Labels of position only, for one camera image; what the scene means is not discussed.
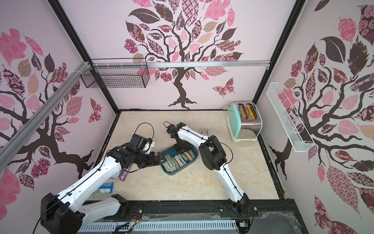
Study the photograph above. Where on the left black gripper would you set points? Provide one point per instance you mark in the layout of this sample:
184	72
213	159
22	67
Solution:
151	162

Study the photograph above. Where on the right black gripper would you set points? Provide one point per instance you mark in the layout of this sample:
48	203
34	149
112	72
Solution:
181	146

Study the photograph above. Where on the teal plastic storage box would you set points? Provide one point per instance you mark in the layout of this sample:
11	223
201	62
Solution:
177	158

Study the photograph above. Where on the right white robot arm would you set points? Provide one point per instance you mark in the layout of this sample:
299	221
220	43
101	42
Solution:
215	159

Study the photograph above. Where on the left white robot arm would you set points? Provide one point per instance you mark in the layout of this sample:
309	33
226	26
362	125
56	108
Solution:
64	213

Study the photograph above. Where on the purple snack packet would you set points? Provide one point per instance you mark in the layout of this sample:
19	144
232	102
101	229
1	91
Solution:
123	173

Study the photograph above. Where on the blue snack packet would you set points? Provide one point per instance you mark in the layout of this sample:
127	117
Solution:
106	188

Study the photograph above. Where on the mint green toaster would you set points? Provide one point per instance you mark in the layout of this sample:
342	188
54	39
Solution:
244	121

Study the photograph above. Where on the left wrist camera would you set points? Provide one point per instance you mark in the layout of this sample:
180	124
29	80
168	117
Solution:
141	144

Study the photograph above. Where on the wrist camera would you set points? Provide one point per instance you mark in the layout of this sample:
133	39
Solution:
141	144
173	130

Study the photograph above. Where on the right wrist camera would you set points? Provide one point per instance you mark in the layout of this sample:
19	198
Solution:
173	130

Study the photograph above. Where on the white slotted cable duct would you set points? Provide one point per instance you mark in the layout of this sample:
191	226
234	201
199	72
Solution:
158	227

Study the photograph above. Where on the black wire basket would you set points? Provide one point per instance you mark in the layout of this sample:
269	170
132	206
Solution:
131	74

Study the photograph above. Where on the white wire shelf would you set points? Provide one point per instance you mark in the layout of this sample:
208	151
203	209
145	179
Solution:
283	102

